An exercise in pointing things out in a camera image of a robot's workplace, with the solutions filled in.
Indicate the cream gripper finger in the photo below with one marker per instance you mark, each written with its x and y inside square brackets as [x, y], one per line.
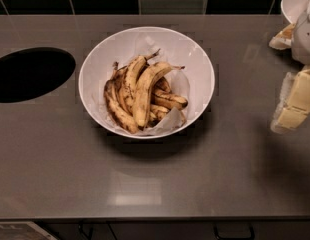
[282, 40]
[294, 102]

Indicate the spotted yellow banana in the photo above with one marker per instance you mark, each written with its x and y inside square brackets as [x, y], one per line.
[134, 69]
[143, 91]

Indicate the right lower spotted banana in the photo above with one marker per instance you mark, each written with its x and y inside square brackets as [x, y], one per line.
[168, 100]

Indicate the large white bowl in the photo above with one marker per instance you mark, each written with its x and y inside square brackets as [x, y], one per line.
[196, 81]

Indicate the white paper bowl liner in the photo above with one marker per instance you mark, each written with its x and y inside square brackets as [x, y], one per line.
[157, 113]

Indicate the left brown spotted banana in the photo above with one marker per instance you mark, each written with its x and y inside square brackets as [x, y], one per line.
[115, 111]

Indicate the black round counter hole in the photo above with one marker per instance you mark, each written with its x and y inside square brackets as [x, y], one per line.
[33, 72]

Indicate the paper sheet lower left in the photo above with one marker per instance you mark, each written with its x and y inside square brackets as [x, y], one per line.
[24, 231]

